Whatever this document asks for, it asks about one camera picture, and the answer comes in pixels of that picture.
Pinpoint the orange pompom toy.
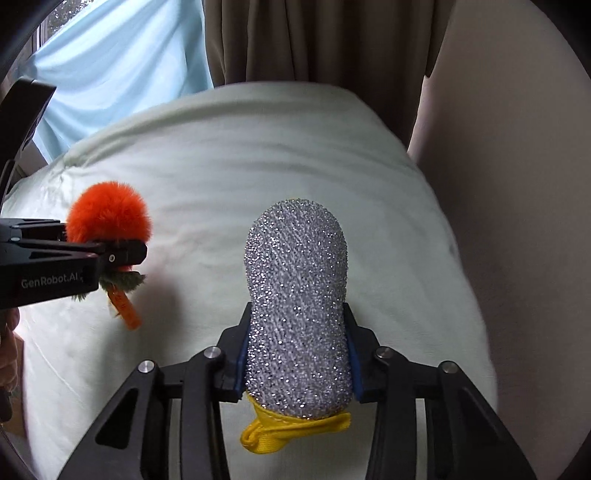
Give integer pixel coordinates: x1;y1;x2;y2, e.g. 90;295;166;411
66;181;152;331

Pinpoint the person left hand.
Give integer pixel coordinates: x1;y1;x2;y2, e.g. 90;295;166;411
0;309;20;392

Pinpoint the pale green bed sheet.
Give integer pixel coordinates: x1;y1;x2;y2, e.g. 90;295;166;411
2;83;498;479

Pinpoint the light blue window cloth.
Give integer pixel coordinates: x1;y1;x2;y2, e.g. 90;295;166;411
19;1;212;162

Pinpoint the right brown curtain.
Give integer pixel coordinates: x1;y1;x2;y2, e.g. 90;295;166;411
204;0;455;144

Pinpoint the window frame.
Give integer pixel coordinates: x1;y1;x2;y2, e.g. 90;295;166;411
31;0;93;52

